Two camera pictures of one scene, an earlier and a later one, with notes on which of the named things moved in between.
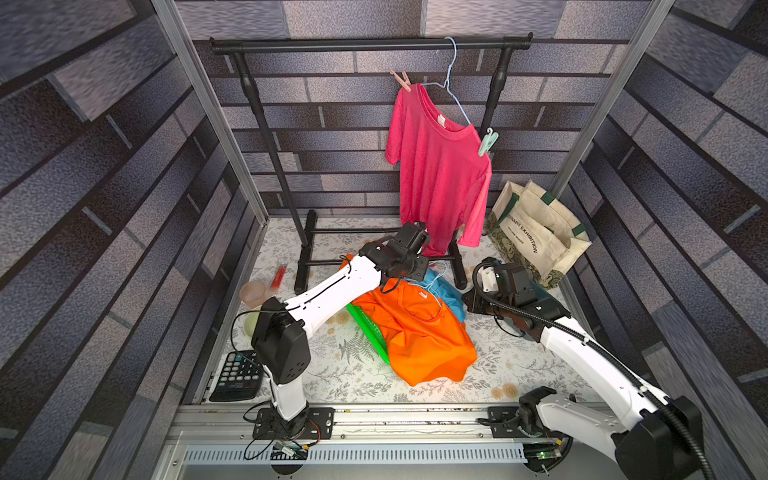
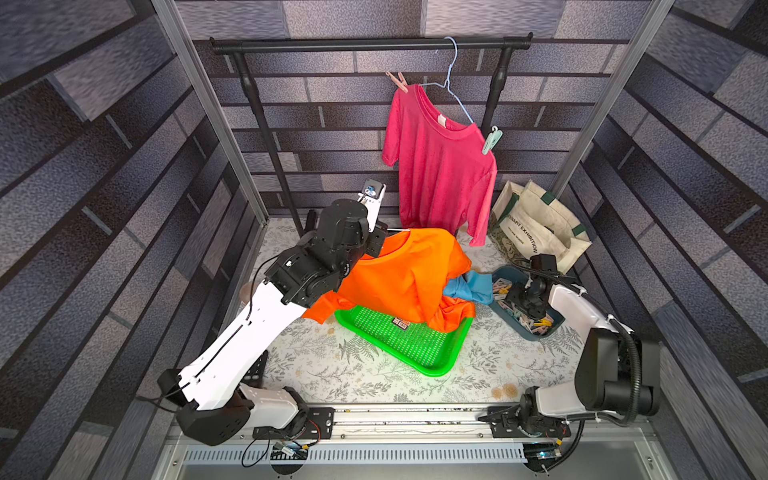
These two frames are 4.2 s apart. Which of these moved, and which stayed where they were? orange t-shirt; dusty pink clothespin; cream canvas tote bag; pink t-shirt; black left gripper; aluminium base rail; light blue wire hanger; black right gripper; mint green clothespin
Moved: black right gripper; orange t-shirt; black left gripper; dusty pink clothespin
Stayed: cream canvas tote bag; aluminium base rail; light blue wire hanger; mint green clothespin; pink t-shirt
